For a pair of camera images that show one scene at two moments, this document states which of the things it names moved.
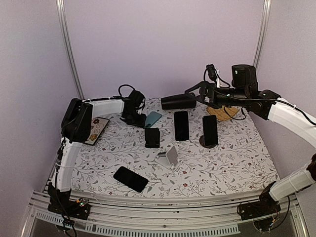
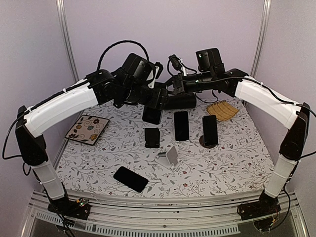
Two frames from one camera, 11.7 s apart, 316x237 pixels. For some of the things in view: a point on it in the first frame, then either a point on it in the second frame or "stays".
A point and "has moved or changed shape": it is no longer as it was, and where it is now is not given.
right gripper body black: [212, 87] -> [179, 78]
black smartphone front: [134, 180] stays
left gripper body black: [133, 119] -> [157, 101]
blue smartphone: [210, 130] stays
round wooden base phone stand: [202, 142] stays
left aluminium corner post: [64, 26] stays
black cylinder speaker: [178, 101] stays
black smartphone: [181, 127] stays
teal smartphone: [151, 118] has moved or changed shape
